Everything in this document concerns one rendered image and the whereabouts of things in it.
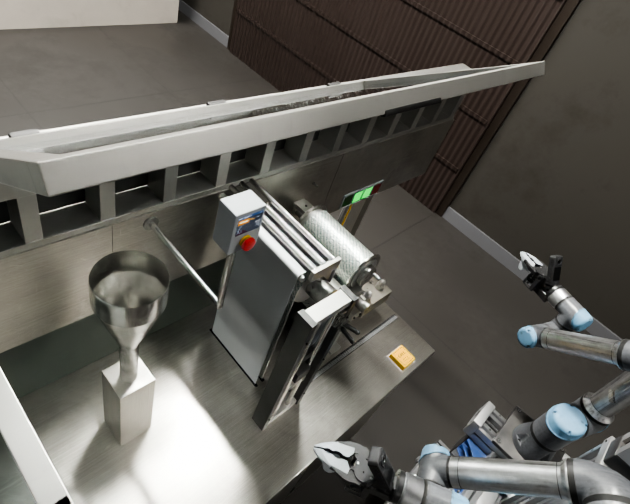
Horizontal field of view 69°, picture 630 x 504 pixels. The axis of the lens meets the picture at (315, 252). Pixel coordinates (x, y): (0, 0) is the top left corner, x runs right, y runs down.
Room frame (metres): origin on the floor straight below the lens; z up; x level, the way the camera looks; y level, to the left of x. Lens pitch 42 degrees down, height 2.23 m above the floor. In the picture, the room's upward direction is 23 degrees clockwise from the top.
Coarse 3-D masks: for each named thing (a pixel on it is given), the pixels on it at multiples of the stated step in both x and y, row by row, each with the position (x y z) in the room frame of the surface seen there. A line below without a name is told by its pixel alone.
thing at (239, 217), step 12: (252, 192) 0.65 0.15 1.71; (228, 204) 0.59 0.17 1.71; (240, 204) 0.61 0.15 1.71; (252, 204) 0.62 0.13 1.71; (264, 204) 0.63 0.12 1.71; (228, 216) 0.58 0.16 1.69; (240, 216) 0.58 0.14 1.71; (252, 216) 0.61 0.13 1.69; (216, 228) 0.60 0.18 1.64; (228, 228) 0.58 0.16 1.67; (240, 228) 0.59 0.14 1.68; (252, 228) 0.61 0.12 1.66; (216, 240) 0.59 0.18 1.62; (228, 240) 0.58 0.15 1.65; (240, 240) 0.59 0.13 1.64; (252, 240) 0.60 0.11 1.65; (228, 252) 0.58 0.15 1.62
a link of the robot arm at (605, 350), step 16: (528, 336) 1.21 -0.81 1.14; (544, 336) 1.19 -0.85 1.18; (560, 336) 1.17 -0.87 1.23; (576, 336) 1.15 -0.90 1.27; (592, 336) 1.14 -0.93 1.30; (576, 352) 1.11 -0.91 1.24; (592, 352) 1.09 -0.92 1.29; (608, 352) 1.07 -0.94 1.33; (624, 352) 1.04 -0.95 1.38; (624, 368) 1.02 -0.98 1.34
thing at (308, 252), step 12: (252, 180) 1.02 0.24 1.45; (240, 192) 0.95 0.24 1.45; (264, 192) 0.99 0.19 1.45; (276, 204) 0.96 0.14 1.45; (264, 216) 0.90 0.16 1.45; (276, 216) 0.92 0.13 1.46; (288, 216) 0.94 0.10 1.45; (264, 228) 0.88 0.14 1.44; (276, 228) 0.87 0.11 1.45; (288, 228) 0.89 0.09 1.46; (300, 228) 0.91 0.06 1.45; (276, 240) 0.85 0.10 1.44; (288, 240) 0.85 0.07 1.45; (300, 240) 0.86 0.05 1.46; (312, 240) 0.89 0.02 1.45; (288, 252) 0.83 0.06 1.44; (300, 252) 0.82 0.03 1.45; (312, 252) 0.84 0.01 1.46; (324, 252) 0.86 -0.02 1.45; (300, 264) 0.80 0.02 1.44; (312, 264) 0.80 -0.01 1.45; (324, 264) 0.81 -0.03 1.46; (336, 264) 0.84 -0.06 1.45; (312, 276) 0.77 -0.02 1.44
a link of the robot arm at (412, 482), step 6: (408, 474) 0.50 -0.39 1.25; (414, 474) 0.52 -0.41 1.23; (408, 480) 0.49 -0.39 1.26; (414, 480) 0.49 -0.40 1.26; (420, 480) 0.50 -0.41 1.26; (408, 486) 0.47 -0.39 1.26; (414, 486) 0.48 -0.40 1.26; (420, 486) 0.48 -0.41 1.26; (402, 492) 0.46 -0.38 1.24; (408, 492) 0.46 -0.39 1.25; (414, 492) 0.47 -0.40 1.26; (420, 492) 0.47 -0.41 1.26; (402, 498) 0.45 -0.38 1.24; (408, 498) 0.45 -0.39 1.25; (414, 498) 0.46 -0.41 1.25; (420, 498) 0.46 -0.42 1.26
